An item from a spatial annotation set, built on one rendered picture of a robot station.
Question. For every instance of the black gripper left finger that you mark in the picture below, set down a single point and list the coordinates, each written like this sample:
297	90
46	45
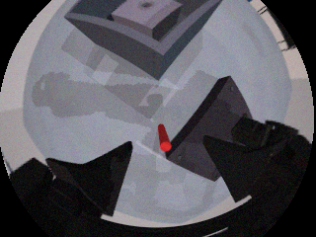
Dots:
100	179

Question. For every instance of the red peg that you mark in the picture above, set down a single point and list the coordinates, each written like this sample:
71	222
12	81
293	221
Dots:
164	143

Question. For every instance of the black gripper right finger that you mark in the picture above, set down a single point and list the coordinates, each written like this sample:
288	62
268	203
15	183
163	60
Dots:
240	166

